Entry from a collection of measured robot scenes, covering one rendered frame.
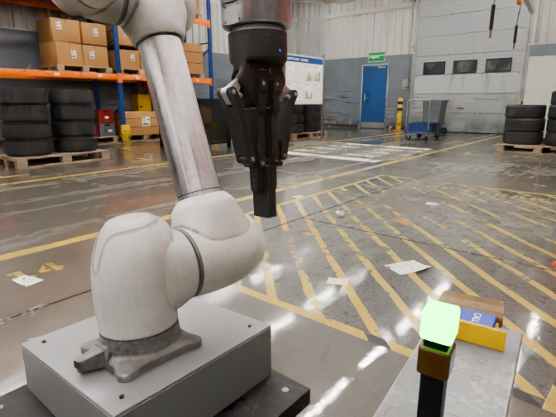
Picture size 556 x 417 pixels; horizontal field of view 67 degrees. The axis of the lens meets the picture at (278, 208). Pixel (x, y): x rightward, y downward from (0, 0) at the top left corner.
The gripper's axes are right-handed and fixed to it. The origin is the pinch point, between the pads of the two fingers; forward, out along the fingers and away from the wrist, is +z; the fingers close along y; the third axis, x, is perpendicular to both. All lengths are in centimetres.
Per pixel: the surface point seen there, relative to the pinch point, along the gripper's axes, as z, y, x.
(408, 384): 34.8, -20.4, 11.9
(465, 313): 32, -46, 12
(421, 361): 21.5, -7.3, 19.7
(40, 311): 70, -16, -160
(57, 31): -205, -330, -885
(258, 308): 73, -84, -90
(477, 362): 35, -35, 19
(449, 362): 20.8, -8.1, 22.9
